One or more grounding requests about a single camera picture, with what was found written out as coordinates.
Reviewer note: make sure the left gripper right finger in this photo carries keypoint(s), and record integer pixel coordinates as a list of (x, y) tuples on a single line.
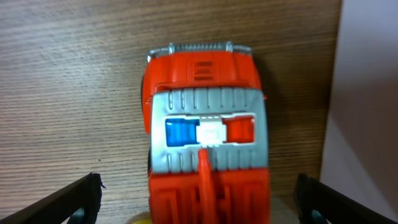
[(319, 204)]

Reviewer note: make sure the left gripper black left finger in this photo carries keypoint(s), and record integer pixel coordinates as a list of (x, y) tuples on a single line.
[(79, 202)]

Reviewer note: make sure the yellow cat rattle drum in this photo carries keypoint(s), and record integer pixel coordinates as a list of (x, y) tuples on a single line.
[(140, 221)]

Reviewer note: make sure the red toy fire truck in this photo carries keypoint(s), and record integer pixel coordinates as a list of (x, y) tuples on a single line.
[(204, 110)]

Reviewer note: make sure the white box pink interior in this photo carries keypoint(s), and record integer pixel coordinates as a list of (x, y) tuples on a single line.
[(360, 148)]

